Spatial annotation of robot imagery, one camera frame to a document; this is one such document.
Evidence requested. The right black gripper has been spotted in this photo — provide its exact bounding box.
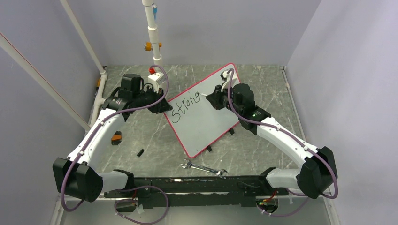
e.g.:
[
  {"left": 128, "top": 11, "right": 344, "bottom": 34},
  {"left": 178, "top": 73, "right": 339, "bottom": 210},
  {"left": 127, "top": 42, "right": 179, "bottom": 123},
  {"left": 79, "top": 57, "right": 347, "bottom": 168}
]
[{"left": 207, "top": 82, "right": 243, "bottom": 116}]

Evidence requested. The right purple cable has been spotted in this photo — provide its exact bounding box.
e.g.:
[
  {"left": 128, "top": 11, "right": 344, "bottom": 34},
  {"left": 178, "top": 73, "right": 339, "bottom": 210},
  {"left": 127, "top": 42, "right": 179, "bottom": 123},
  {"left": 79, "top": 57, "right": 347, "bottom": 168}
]
[{"left": 226, "top": 68, "right": 339, "bottom": 218}]

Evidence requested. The red framed whiteboard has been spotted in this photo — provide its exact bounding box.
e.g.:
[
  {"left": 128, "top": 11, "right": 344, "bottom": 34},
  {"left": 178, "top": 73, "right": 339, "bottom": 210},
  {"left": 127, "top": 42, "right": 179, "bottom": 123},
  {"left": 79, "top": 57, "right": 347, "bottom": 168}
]
[{"left": 164, "top": 63, "right": 239, "bottom": 158}]

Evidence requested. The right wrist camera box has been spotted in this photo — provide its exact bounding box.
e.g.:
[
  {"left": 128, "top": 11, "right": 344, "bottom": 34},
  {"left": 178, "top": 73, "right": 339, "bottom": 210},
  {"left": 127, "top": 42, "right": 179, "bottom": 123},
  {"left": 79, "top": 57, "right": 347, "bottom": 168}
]
[{"left": 221, "top": 68, "right": 238, "bottom": 91}]

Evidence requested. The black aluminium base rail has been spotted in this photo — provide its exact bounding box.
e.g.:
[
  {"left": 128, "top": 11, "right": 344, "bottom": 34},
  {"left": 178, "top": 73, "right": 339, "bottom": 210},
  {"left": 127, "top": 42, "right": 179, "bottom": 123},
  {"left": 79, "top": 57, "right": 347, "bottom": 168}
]
[{"left": 57, "top": 175, "right": 332, "bottom": 215}]

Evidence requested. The silver double ended wrench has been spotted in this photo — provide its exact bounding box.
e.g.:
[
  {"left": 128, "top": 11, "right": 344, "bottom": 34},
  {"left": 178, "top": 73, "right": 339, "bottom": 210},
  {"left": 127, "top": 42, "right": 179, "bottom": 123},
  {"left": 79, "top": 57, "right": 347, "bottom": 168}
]
[{"left": 180, "top": 159, "right": 228, "bottom": 179}]

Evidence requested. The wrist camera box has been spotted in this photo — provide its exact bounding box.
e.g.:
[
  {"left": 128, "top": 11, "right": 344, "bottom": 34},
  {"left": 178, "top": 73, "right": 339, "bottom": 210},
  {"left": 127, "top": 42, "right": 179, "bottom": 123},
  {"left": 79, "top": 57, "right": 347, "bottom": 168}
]
[
  {"left": 147, "top": 68, "right": 166, "bottom": 93},
  {"left": 221, "top": 68, "right": 238, "bottom": 91}
]

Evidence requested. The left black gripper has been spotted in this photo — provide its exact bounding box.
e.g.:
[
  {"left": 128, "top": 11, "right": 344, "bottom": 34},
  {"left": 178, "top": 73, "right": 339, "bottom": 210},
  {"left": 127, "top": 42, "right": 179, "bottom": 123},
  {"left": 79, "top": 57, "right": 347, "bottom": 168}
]
[{"left": 133, "top": 84, "right": 171, "bottom": 114}]

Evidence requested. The purple cable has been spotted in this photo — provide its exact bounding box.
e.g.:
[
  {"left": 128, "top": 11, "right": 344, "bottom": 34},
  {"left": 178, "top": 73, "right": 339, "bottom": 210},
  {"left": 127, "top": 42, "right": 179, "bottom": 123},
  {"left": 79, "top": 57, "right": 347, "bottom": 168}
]
[
  {"left": 226, "top": 68, "right": 339, "bottom": 218},
  {"left": 60, "top": 64, "right": 169, "bottom": 225}
]

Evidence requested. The orange black small block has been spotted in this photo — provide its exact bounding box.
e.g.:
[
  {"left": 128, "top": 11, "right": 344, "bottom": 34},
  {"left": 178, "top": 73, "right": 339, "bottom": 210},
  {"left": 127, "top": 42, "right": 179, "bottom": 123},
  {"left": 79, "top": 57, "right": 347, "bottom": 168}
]
[{"left": 111, "top": 131, "right": 122, "bottom": 145}]

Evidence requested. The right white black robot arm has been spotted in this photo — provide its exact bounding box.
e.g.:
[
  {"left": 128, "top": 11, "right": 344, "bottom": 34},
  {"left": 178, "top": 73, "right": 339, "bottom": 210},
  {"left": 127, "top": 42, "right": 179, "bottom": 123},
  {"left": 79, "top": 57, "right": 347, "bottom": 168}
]
[{"left": 206, "top": 83, "right": 338, "bottom": 199}]

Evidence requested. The black marker cap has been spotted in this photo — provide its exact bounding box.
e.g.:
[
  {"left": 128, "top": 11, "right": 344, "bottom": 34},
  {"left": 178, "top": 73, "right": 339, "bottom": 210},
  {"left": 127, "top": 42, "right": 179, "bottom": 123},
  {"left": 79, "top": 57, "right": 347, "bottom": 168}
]
[{"left": 137, "top": 149, "right": 145, "bottom": 157}]

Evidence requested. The white pvc pipe frame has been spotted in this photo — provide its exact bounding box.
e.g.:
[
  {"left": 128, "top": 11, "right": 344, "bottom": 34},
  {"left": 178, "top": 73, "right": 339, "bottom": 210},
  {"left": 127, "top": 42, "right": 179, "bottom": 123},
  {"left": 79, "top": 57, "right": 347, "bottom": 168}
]
[{"left": 0, "top": 0, "right": 164, "bottom": 131}]

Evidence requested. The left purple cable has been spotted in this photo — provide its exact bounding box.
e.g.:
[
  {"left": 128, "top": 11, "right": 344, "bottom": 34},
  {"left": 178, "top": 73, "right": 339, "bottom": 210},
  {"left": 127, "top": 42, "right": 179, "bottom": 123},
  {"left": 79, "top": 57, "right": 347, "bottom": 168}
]
[{"left": 60, "top": 64, "right": 169, "bottom": 225}]

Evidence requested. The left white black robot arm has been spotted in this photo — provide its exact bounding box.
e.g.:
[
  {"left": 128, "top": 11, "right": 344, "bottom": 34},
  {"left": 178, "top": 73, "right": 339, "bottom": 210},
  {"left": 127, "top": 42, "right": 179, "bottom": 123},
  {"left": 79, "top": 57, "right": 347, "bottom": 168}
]
[{"left": 52, "top": 72, "right": 172, "bottom": 202}]

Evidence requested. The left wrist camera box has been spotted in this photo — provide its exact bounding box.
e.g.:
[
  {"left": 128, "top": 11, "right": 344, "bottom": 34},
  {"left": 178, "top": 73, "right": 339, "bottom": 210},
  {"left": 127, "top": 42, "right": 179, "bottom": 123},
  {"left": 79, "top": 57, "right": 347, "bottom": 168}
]
[{"left": 147, "top": 68, "right": 166, "bottom": 93}]

